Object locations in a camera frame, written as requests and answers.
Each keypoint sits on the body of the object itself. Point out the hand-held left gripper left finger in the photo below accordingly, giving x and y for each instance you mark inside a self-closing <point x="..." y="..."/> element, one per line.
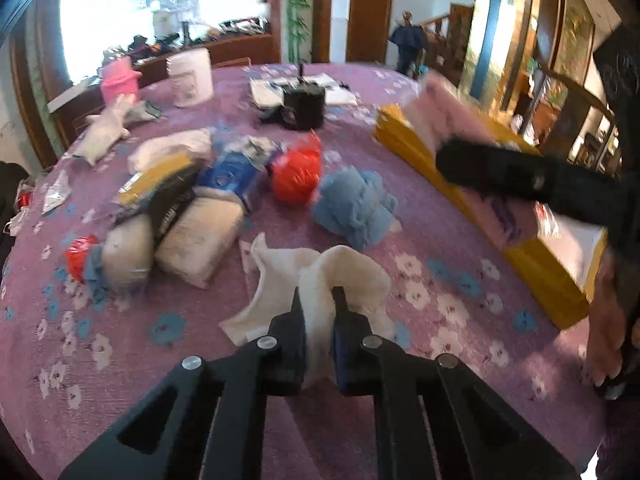
<point x="292" y="355"/>

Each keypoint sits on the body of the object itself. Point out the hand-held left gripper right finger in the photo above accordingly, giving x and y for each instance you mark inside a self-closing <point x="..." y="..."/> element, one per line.
<point x="345" y="360"/>

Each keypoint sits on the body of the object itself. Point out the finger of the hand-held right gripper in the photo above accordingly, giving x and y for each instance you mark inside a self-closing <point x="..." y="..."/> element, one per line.
<point x="490" y="165"/>

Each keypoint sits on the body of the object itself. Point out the pink cloth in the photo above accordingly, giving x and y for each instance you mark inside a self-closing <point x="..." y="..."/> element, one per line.
<point x="450" y="115"/>

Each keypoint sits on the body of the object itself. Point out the white cloth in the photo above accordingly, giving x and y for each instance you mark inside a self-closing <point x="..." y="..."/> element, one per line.
<point x="320" y="270"/>

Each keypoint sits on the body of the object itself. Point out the yellow-edged cardboard box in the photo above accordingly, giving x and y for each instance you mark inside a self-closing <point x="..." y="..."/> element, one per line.
<point x="545" y="270"/>

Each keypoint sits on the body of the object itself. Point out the cream facial towel pack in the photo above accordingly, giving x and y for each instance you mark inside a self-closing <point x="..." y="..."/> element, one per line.
<point x="197" y="242"/>

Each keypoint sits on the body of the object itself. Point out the blue printed plastic bag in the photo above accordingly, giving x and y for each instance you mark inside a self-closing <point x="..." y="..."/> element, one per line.
<point x="225" y="177"/>

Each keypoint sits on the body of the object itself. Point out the round white soft pack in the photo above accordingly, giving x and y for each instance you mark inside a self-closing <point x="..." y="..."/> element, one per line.
<point x="127" y="255"/>

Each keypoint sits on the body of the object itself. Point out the person's right hand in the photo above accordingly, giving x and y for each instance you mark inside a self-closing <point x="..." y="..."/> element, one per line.
<point x="605" y="310"/>

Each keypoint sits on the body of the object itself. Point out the dark wooden chair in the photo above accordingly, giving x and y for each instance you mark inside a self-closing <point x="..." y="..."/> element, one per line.
<point x="575" y="87"/>

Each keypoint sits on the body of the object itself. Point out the wooden stair railing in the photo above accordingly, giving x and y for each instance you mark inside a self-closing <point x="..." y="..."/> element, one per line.
<point x="447" y="35"/>

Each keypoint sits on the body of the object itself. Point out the golden pillar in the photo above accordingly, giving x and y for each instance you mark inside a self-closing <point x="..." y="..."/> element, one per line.
<point x="492" y="25"/>

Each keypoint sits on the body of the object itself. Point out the blue fluffy towel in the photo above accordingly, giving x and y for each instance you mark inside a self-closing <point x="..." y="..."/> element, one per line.
<point x="355" y="205"/>

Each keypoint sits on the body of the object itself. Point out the dark blue hanging jacket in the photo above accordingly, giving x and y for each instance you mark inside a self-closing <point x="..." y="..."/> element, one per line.
<point x="407" y="40"/>

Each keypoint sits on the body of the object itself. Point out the white paper sheets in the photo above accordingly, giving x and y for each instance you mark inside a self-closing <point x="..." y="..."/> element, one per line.
<point x="332" y="85"/>

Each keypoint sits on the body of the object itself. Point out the red plastic bag roll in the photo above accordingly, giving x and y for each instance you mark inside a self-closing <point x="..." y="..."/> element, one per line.
<point x="295" y="175"/>

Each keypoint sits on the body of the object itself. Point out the brown wooden door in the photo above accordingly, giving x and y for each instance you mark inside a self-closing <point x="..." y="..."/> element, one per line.
<point x="370" y="15"/>

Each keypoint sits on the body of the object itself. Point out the black packet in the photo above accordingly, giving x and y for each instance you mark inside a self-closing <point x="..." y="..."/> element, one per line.
<point x="167" y="205"/>

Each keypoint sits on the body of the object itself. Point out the black cylindrical device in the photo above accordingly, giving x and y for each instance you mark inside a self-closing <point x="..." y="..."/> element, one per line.
<point x="302" y="107"/>

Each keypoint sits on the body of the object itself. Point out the yellow sponge pack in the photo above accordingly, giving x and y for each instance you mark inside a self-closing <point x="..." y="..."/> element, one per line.
<point x="147" y="182"/>

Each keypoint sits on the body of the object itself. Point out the small red bag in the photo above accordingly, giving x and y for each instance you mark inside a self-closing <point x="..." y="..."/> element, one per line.
<point x="80" y="260"/>

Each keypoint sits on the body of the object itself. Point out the white folded towel pack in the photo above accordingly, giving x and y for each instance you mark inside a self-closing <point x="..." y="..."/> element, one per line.
<point x="170" y="147"/>

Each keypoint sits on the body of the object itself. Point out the bamboo painted panel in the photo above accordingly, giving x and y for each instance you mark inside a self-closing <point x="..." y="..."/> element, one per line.
<point x="300" y="10"/>

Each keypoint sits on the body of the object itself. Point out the wooden sideboard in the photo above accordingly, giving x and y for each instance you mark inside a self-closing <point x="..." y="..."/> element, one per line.
<point x="235" y="52"/>

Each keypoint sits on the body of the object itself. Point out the green-cuffed work glove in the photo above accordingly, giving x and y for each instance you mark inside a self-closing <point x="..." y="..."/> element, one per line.
<point x="145" y="111"/>

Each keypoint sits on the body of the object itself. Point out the small white sachet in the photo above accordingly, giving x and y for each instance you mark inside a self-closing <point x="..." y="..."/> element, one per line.
<point x="55" y="192"/>

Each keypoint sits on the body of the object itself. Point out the white work glove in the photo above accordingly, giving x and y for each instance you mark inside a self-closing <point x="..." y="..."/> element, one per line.
<point x="107" y="130"/>

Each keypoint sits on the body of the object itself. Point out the white plastic jar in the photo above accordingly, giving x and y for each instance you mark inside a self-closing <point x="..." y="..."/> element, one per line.
<point x="190" y="77"/>

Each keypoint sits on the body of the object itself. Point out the crumpled plastic bags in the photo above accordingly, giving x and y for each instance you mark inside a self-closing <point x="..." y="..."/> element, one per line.
<point x="17" y="210"/>

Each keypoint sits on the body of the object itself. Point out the pink sleeved bottle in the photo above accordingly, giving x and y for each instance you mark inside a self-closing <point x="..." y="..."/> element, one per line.
<point x="120" y="82"/>

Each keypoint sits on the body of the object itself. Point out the black flashlight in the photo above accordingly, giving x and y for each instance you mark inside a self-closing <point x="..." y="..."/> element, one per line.
<point x="186" y="32"/>

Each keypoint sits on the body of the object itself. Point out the black bag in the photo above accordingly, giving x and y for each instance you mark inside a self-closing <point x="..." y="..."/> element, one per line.
<point x="6" y="172"/>

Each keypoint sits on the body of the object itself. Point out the glass partition panel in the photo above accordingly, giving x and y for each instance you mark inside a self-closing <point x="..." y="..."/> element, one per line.
<point x="110" y="15"/>

